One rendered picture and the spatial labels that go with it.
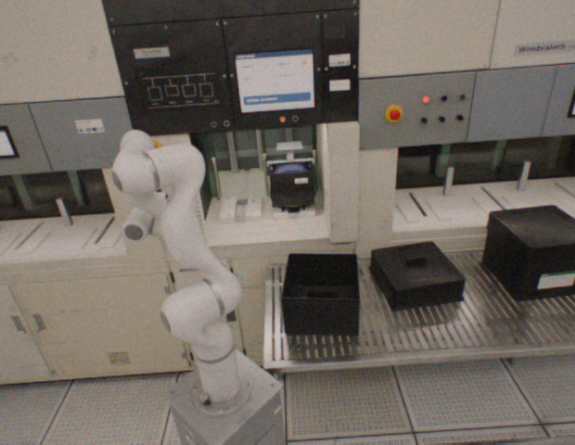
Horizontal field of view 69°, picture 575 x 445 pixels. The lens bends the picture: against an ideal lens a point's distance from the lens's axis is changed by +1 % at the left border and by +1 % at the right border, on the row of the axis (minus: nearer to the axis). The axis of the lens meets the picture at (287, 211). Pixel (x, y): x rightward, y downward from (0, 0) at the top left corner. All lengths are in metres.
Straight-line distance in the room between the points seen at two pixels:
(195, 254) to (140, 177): 0.24
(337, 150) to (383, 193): 0.31
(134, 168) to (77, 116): 0.79
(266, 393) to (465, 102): 1.29
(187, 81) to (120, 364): 1.57
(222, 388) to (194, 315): 0.32
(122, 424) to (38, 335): 0.62
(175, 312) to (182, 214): 0.26
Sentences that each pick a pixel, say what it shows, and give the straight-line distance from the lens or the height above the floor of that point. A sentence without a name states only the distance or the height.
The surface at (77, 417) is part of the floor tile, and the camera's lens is 2.63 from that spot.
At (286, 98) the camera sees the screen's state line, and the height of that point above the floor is 1.51.
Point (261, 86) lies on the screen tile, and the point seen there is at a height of 1.56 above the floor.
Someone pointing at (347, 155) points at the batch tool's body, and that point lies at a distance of 1.68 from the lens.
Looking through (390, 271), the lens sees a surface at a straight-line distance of 1.72.
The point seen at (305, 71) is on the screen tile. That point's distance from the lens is 1.62.
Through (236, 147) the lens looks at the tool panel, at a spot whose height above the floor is 1.01.
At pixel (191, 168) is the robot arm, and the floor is 1.50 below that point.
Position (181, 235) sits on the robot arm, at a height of 1.35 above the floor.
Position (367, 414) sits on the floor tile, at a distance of 2.32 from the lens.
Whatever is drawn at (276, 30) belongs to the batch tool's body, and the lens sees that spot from 1.60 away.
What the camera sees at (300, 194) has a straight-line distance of 2.00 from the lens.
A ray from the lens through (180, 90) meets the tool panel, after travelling 1.67.
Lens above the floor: 1.89
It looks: 28 degrees down
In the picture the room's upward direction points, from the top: 4 degrees counter-clockwise
